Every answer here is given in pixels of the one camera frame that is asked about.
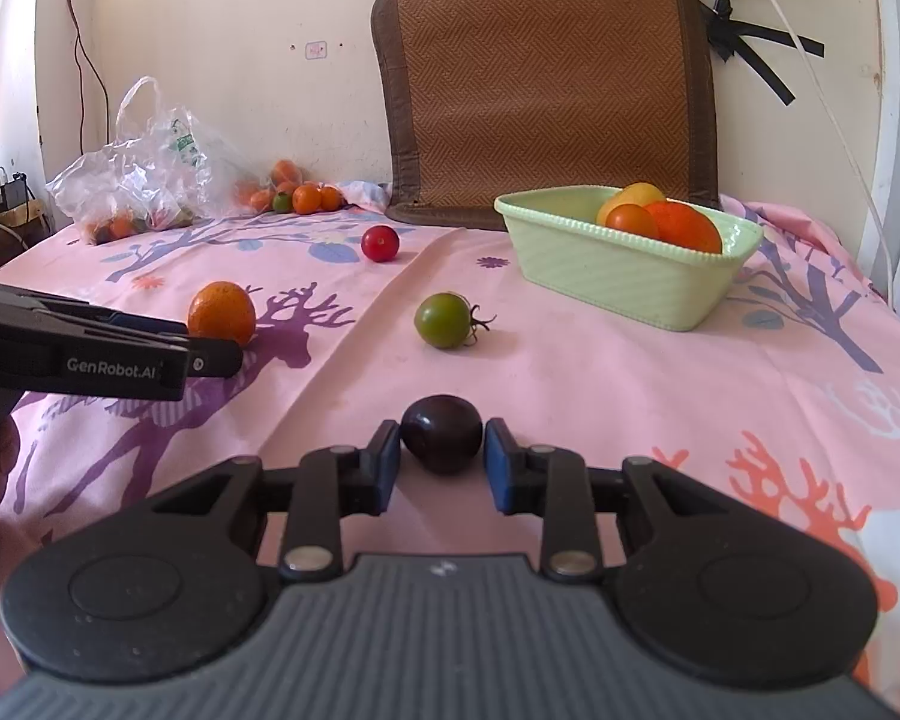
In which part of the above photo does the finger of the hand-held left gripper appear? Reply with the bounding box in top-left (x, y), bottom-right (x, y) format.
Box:
top-left (187, 337), bottom-right (244, 380)
top-left (90, 306), bottom-right (191, 340)

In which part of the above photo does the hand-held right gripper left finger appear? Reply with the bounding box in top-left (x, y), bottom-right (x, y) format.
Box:
top-left (150, 420), bottom-right (402, 580)

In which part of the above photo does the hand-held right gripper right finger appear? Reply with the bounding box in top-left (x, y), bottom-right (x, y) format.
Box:
top-left (483, 417), bottom-right (728, 580)

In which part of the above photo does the dark purple tomato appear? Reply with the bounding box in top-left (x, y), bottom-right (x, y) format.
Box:
top-left (400, 394), bottom-right (485, 476)

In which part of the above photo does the green tomato with stem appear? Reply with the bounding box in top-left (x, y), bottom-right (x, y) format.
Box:
top-left (414, 292), bottom-right (498, 350)

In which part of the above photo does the red tomato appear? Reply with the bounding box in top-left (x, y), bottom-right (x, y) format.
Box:
top-left (361, 225), bottom-right (401, 263)

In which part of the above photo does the light green plastic basket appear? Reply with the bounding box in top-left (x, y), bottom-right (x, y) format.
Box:
top-left (493, 186), bottom-right (764, 332)

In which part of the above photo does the orange tomato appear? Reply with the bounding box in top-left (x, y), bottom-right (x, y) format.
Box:
top-left (605, 204), bottom-right (661, 241)

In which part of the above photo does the large orange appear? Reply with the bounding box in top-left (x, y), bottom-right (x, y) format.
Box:
top-left (643, 200), bottom-right (723, 254)

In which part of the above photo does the yellow lemon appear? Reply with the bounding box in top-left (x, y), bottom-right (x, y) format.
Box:
top-left (596, 182), bottom-right (668, 230)

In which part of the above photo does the pink printed blanket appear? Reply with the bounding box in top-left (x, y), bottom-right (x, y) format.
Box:
top-left (0, 180), bottom-right (900, 720)

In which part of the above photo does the clear plastic bag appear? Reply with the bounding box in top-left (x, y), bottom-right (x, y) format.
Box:
top-left (45, 76), bottom-right (263, 245)

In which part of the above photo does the brown woven seat mat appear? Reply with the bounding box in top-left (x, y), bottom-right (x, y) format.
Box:
top-left (370, 0), bottom-right (722, 232)

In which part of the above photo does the black tape strip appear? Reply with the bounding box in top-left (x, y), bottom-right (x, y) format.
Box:
top-left (712, 34), bottom-right (796, 107)
top-left (709, 15), bottom-right (826, 58)

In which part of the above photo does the black wall cable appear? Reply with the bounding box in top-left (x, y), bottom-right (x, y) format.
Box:
top-left (61, 0), bottom-right (113, 147)

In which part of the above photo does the white cable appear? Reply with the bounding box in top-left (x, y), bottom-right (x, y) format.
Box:
top-left (727, 0), bottom-right (897, 293)

